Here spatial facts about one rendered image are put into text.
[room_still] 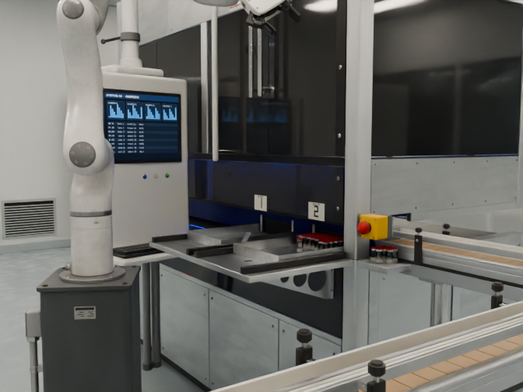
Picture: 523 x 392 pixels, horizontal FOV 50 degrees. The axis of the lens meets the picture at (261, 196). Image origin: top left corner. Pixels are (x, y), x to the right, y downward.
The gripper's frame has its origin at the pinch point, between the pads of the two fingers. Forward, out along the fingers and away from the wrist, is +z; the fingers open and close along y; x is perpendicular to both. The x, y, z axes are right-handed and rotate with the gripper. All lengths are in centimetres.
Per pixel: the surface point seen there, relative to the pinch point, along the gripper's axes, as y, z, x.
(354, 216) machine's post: -7, 49, 39
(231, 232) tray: -27, 14, 93
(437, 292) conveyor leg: -5, 83, 40
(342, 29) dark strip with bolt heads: 24.4, 3.7, 15.3
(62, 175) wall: -27, -276, 494
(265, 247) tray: -29, 33, 64
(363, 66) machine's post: 19.7, 17.8, 16.1
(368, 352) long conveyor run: -61, 76, -43
